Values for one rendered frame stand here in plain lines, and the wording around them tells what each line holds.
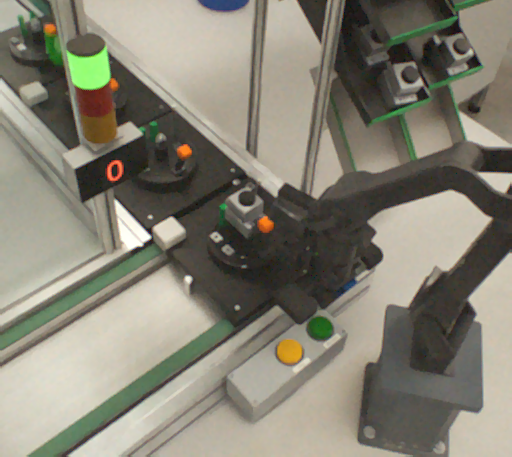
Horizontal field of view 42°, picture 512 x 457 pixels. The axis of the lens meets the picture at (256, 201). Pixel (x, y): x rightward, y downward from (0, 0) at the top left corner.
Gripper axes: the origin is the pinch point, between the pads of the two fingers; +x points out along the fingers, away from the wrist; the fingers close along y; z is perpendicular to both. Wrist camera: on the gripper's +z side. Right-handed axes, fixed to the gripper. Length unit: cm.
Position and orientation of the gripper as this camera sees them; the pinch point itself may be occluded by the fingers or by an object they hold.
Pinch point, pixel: (325, 294)
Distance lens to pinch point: 107.3
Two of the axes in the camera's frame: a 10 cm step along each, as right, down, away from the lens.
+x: -0.5, 6.7, 7.4
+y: -7.4, 4.7, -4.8
